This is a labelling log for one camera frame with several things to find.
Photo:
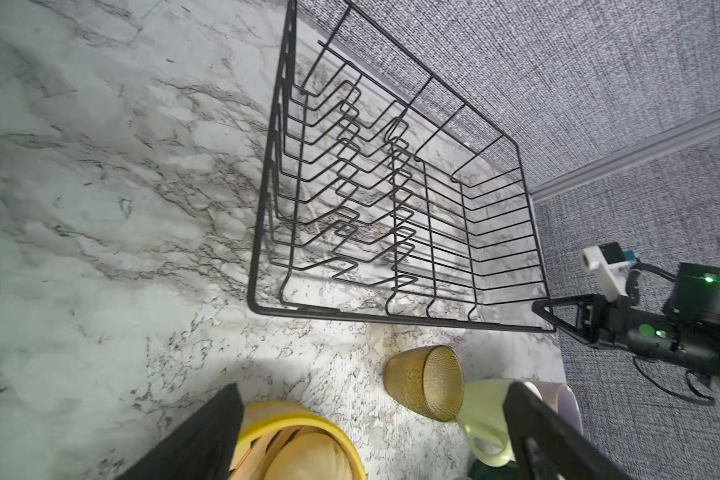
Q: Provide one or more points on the steamed bun left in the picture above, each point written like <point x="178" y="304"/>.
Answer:
<point x="311" y="456"/>

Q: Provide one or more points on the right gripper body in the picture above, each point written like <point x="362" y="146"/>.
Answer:
<point x="618" y="325"/>

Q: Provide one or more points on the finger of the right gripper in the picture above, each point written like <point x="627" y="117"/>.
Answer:
<point x="569" y="315"/>

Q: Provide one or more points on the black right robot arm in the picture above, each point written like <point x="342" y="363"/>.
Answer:
<point x="685" y="333"/>

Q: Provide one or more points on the pink iridescent mug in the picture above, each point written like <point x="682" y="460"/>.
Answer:
<point x="561" y="398"/>

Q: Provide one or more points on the black wire dish rack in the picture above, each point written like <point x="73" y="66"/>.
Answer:
<point x="386" y="197"/>

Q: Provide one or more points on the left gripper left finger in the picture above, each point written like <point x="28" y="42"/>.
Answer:
<point x="202" y="447"/>

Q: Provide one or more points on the light green mug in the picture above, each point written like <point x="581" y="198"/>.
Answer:
<point x="482" y="421"/>

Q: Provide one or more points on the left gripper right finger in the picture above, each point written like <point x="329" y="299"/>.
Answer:
<point x="546" y="446"/>

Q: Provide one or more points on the dark green mug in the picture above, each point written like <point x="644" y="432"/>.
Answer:
<point x="482" y="471"/>

